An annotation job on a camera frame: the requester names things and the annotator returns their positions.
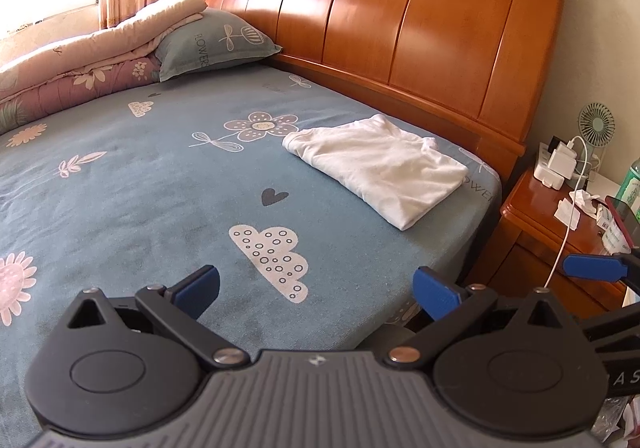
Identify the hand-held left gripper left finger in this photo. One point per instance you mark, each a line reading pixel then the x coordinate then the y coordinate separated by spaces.
pixel 197 289

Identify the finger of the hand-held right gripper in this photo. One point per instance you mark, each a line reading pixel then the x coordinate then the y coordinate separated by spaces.
pixel 592 266
pixel 615 323

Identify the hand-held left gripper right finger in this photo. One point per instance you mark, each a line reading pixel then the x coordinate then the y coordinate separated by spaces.
pixel 435 293

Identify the white printed long-sleeve shirt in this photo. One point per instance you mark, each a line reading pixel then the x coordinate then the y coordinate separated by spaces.
pixel 380 163

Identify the red phone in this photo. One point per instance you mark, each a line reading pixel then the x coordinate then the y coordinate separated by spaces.
pixel 622 220

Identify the crumpled white tissue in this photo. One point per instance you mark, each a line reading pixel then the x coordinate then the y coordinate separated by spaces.
pixel 575 210

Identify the wooden nightstand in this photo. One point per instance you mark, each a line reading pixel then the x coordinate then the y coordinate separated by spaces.
pixel 530 238

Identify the green plastic bottle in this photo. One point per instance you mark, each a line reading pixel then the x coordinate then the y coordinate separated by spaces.
pixel 631 193

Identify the white power strip with chargers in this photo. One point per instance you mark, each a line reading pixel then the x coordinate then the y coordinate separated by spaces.
pixel 557 166

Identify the blue floral bed sheet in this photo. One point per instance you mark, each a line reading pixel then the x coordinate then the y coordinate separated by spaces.
pixel 175 178

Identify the small green desk fan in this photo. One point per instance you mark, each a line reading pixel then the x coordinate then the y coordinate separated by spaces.
pixel 596 126

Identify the green floral pillow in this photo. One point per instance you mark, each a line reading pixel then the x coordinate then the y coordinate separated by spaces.
pixel 215 46

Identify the pink floral folded quilt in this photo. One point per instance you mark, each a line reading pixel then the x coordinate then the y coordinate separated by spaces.
pixel 75 63

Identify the wooden headboard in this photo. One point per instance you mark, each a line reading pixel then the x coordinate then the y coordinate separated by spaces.
pixel 400 18

